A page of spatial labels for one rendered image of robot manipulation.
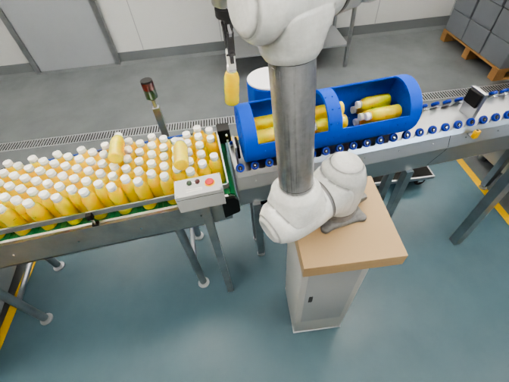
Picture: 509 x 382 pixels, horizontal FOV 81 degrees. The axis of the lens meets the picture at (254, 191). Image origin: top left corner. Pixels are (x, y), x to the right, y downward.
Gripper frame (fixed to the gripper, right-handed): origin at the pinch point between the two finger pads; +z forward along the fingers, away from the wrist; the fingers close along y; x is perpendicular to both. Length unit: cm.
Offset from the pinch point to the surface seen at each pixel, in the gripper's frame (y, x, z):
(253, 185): -20, -2, 59
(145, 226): -28, 55, 62
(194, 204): -38, 27, 39
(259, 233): -20, -4, 113
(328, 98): -8.0, -42.1, 21.6
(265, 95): 39, -24, 48
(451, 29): 233, -339, 142
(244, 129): -13.9, -0.7, 25.0
